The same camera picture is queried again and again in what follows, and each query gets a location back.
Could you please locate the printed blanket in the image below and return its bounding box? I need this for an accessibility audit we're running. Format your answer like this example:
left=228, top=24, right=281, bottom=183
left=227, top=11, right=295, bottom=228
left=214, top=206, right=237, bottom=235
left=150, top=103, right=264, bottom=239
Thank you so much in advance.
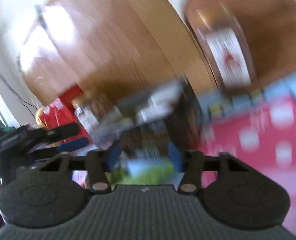
left=197, top=69, right=296, bottom=239

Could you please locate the wooden headboard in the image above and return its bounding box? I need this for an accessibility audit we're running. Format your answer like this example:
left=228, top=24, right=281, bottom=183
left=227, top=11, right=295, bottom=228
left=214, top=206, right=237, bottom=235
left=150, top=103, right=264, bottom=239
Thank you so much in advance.
left=18, top=0, right=296, bottom=140

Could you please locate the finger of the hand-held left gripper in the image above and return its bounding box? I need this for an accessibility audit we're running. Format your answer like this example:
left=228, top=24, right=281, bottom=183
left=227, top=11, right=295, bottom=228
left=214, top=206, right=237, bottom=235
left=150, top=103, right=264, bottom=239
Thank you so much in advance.
left=29, top=137, right=89, bottom=159
left=46, top=122, right=80, bottom=142

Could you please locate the green and blue snack packet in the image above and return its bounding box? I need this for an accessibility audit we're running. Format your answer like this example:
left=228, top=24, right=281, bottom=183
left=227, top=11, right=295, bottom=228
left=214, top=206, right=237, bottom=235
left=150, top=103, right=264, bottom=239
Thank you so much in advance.
left=124, top=158, right=180, bottom=184

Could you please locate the white and red labelled container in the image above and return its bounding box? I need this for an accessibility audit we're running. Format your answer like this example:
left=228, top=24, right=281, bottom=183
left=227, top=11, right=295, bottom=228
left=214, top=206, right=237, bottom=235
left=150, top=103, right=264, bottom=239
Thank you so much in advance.
left=194, top=2, right=260, bottom=89

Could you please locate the clear jar with gold lid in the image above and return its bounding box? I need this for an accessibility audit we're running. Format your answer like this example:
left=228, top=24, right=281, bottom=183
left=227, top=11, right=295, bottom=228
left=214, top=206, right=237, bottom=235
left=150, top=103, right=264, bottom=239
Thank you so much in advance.
left=71, top=90, right=101, bottom=138

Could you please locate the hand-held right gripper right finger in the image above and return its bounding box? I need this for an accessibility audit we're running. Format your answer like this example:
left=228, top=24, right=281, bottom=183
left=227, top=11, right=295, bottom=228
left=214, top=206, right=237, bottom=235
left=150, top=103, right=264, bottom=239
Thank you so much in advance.
left=168, top=142, right=256, bottom=194

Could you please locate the dark printed box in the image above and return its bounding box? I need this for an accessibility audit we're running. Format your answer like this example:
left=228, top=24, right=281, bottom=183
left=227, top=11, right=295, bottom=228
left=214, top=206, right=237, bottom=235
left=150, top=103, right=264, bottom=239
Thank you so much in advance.
left=98, top=79, right=190, bottom=143

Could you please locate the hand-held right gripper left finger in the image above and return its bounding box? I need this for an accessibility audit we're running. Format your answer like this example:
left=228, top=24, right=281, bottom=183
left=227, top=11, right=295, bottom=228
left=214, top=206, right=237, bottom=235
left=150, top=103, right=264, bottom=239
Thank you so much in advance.
left=39, top=142, right=124, bottom=194

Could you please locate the red gift box gold pattern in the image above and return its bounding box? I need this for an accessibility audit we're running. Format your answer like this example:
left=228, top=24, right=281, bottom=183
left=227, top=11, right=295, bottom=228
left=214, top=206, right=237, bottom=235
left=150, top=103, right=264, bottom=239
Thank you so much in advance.
left=41, top=84, right=89, bottom=140

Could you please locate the thin dark cable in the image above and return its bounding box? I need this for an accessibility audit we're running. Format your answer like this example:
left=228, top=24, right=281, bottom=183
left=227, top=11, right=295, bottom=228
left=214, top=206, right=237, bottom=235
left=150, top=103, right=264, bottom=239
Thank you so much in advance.
left=0, top=64, right=39, bottom=110

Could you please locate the yellow plush toy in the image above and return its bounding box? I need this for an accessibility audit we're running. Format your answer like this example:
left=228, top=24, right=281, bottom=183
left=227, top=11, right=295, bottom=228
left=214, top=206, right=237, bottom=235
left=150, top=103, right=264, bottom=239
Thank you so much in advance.
left=35, top=107, right=49, bottom=130

